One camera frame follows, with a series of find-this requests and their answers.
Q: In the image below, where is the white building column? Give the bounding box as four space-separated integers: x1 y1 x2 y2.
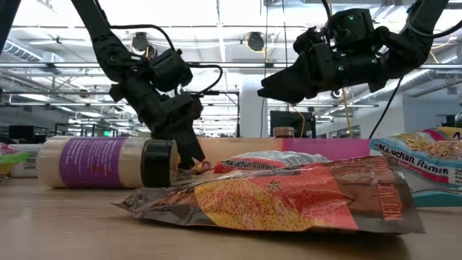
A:
240 74 269 139

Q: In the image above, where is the large black monitor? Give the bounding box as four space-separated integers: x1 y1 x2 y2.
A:
269 110 317 139

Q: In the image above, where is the brown spice jar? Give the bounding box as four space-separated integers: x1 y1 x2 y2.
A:
273 126 295 139

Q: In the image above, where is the purple label spice jar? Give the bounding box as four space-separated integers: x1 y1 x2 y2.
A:
35 135 180 190

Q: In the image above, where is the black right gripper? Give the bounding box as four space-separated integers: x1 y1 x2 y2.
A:
257 27 384 105

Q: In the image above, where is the yellow red snack packet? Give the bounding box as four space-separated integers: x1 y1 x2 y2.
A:
370 126 462 189

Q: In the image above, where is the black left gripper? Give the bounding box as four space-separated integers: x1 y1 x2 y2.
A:
110 81 206 170

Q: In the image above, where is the yellow hanging cable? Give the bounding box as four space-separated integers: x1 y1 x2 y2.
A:
339 88 354 139

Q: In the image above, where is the green pink ramen pack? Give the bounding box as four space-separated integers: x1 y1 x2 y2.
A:
0 142 32 177

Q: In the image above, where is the brown orange snack bag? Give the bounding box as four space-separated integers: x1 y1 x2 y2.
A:
112 155 426 235

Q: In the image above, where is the silver air duct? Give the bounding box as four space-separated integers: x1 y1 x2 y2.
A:
396 68 462 105
0 35 64 75

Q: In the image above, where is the black metal frame rig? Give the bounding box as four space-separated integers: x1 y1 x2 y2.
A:
196 90 241 138

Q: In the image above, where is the orange plastic bin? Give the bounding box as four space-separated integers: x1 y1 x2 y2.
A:
196 137 284 170

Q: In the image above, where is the orange Maruchan ramen pack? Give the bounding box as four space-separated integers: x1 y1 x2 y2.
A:
214 150 330 175

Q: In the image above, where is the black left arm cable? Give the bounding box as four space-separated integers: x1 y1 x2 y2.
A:
110 23 225 95

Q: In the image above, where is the pink plastic bin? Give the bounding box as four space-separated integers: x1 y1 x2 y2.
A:
282 138 372 163

